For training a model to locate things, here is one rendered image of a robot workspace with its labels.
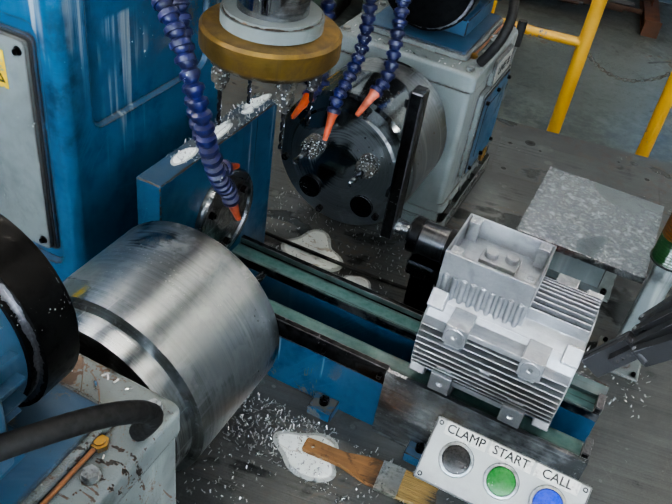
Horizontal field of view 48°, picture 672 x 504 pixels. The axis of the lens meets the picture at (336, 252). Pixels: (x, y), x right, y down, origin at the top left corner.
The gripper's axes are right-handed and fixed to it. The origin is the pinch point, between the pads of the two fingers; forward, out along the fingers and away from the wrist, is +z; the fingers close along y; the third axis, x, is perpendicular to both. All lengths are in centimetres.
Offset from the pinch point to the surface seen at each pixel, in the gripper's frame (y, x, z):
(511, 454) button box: 19.3, -4.8, 4.9
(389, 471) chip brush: 7.9, -2.9, 35.7
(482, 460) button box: 20.7, -6.3, 7.2
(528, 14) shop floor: -422, -25, 142
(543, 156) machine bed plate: -97, -6, 38
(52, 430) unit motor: 52, -39, 2
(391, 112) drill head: -29, -39, 17
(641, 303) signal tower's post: -34.1, 11.5, 11.6
